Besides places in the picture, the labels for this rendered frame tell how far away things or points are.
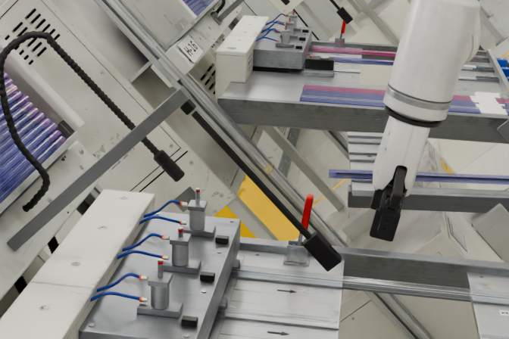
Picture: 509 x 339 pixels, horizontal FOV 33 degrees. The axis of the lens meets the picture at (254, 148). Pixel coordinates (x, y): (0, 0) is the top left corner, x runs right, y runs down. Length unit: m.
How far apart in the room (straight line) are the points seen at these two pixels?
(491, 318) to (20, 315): 0.61
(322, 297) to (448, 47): 0.38
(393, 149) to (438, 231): 1.06
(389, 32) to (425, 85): 4.48
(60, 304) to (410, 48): 0.52
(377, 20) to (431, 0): 4.48
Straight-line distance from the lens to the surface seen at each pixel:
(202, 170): 2.13
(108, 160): 1.01
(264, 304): 1.18
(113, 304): 1.06
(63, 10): 2.12
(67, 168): 1.30
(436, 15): 1.08
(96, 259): 1.12
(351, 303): 2.23
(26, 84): 1.36
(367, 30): 5.61
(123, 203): 1.28
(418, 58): 1.09
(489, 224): 1.54
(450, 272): 1.33
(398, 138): 1.11
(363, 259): 1.31
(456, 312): 2.25
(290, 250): 1.28
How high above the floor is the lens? 1.40
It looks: 9 degrees down
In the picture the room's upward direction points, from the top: 43 degrees counter-clockwise
